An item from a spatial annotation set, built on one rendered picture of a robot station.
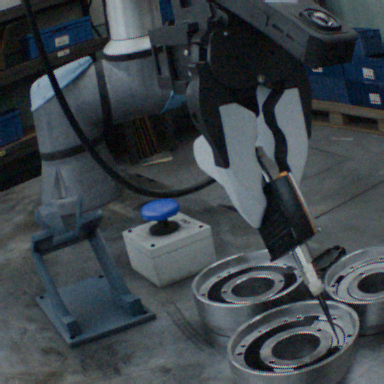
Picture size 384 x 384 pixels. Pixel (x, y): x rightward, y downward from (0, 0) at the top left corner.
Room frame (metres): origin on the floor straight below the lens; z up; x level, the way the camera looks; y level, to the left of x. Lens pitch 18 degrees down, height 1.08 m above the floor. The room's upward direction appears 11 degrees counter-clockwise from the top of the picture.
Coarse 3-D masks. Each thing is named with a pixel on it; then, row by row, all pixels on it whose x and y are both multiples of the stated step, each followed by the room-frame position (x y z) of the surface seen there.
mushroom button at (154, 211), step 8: (160, 200) 0.61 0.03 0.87; (168, 200) 0.61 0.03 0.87; (144, 208) 0.60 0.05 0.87; (152, 208) 0.59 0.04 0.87; (160, 208) 0.59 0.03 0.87; (168, 208) 0.59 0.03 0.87; (176, 208) 0.59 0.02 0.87; (144, 216) 0.59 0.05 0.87; (152, 216) 0.58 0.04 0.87; (160, 216) 0.58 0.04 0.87; (168, 216) 0.58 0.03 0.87; (160, 224) 0.60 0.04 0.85; (168, 224) 0.60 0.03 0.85
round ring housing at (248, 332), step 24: (264, 312) 0.39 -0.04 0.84; (288, 312) 0.39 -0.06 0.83; (312, 312) 0.39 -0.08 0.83; (336, 312) 0.37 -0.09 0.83; (240, 336) 0.37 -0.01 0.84; (288, 336) 0.36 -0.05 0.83; (312, 336) 0.36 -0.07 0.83; (240, 360) 0.34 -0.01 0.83; (264, 360) 0.33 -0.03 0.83; (288, 360) 0.36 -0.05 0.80; (312, 360) 0.32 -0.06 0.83; (336, 360) 0.30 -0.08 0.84
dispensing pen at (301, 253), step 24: (264, 168) 0.40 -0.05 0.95; (264, 192) 0.38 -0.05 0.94; (288, 192) 0.37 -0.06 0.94; (264, 216) 0.38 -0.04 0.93; (288, 216) 0.36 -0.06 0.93; (264, 240) 0.39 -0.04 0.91; (288, 240) 0.36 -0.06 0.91; (312, 264) 0.36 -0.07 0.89; (312, 288) 0.35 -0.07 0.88; (336, 336) 0.33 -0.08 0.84
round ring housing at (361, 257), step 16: (352, 256) 0.45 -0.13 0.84; (368, 256) 0.45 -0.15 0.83; (336, 272) 0.44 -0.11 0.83; (368, 272) 0.42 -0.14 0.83; (336, 288) 0.42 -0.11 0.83; (352, 288) 0.41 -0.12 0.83; (368, 288) 0.42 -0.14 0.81; (352, 304) 0.36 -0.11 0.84; (368, 304) 0.36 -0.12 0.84; (368, 320) 0.36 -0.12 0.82
